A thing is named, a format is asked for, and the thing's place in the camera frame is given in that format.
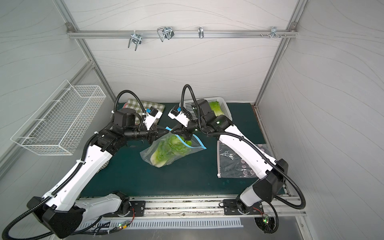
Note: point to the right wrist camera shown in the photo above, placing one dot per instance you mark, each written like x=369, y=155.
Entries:
x=177, y=114

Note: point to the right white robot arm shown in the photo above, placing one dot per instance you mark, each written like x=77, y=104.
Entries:
x=269, y=181

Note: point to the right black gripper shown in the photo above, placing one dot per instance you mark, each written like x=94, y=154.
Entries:
x=183, y=130

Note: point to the clear blue zipper bag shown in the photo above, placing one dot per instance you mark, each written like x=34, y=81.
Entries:
x=196, y=146

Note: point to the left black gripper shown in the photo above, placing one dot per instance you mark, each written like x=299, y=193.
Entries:
x=154, y=134

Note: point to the green checkered cloth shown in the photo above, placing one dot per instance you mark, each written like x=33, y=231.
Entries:
x=134, y=104

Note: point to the aluminium top rail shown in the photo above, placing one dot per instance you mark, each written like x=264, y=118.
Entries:
x=179, y=34

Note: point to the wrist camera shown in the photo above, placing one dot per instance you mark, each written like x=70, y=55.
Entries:
x=151, y=115
x=177, y=114

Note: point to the pink dotted zipper bag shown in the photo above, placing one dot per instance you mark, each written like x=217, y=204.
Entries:
x=231, y=165

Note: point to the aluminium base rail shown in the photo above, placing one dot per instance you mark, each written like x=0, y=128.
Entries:
x=205, y=206

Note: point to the white wire wall basket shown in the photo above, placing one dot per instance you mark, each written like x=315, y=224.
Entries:
x=58, y=125

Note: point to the chinese cabbage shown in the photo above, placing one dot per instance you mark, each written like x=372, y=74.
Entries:
x=160, y=157
x=216, y=108
x=176, y=146

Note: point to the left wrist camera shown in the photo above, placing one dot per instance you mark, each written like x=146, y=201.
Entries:
x=151, y=115

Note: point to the white plastic basket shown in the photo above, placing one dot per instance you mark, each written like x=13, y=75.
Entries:
x=188, y=106

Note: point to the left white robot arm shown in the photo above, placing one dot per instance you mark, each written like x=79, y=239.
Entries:
x=60, y=210

